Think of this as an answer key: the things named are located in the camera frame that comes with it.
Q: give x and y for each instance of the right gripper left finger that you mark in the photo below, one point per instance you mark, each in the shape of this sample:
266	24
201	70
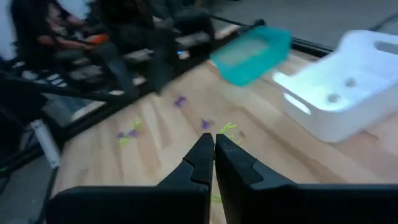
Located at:
140	205

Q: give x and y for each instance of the teal plastic bin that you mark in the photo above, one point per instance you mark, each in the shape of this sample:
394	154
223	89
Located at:
248	59

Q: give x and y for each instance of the white frame bracket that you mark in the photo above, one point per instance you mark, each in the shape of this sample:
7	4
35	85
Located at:
46	143

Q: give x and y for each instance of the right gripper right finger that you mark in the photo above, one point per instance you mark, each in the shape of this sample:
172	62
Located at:
295	205

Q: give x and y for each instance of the white plastic bin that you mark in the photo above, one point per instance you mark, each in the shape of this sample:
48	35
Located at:
357	118

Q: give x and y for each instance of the green plastic spider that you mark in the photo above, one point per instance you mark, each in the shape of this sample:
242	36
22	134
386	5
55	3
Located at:
137	124
123	141
227	127

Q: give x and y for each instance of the purple plastic witch hat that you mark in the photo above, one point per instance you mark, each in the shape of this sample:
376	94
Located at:
121	135
179	101
205	124
133	133

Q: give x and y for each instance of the small tan skull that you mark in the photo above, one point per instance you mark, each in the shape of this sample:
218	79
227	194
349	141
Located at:
333	98
349	82

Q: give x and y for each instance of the person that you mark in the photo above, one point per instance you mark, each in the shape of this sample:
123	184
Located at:
46	34

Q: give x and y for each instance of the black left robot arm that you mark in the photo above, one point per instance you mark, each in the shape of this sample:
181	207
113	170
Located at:
186	34

